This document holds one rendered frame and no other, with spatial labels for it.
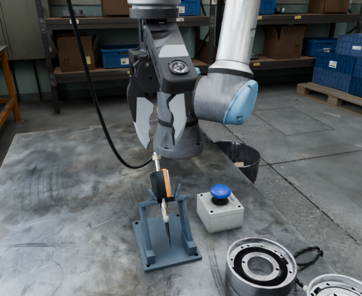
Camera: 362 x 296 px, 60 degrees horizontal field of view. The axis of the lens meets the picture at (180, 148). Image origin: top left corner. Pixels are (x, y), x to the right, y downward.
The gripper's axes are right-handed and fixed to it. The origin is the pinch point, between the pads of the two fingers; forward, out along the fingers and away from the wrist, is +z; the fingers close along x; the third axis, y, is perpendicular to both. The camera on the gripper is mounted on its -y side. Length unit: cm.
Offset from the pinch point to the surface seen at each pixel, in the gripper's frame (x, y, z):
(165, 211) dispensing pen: 0.6, -3.3, 11.5
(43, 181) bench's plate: 23.8, 26.1, 19.0
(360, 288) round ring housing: -22.9, -23.0, 15.8
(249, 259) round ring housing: -10.6, -13.3, 16.3
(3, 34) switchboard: 92, 356, 16
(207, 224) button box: -7.9, -2.2, 17.2
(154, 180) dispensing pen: 1.7, -1.3, 6.3
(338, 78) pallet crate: -289, 272, 72
